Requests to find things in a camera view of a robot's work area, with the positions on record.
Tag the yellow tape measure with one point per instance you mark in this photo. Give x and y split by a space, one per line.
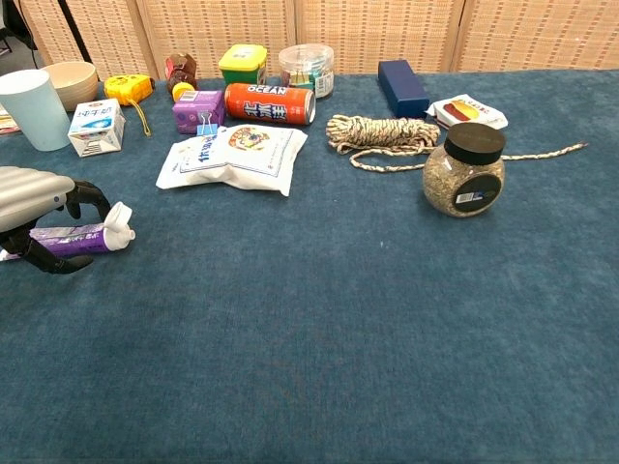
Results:
126 89

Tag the blue binder clip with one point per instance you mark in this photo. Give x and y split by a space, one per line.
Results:
207 129

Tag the light blue plastic cup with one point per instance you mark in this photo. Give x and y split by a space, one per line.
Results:
34 111

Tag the white blue milk carton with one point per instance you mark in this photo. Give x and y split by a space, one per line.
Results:
97 125

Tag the bamboo folding screen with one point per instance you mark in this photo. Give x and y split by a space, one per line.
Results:
387 29

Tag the purple drink carton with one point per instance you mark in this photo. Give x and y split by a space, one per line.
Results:
193 113

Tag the blue table cloth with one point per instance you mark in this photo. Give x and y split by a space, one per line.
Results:
309 338

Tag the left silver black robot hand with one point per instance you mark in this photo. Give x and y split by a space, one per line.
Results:
29 193

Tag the glass jar black lid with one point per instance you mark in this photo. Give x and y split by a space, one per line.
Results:
459 183

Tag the beige bowl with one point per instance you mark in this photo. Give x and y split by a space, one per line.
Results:
75 82

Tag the white red snack packet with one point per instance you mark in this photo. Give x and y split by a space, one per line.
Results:
464 110

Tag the white printed food bag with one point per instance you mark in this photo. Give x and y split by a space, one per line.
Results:
242 159

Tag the navy blue long box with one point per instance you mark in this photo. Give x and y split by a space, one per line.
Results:
401 89

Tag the orange drink can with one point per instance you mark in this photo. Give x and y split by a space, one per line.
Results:
271 104

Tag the brown bottle yellow cap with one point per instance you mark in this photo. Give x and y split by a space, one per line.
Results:
181 72

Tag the green box yellow lid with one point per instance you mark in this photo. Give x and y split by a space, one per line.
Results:
242 63

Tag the purple white toothpaste tube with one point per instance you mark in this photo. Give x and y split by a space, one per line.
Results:
72 244

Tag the clear tub of clips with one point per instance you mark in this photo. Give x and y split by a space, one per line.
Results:
304 63

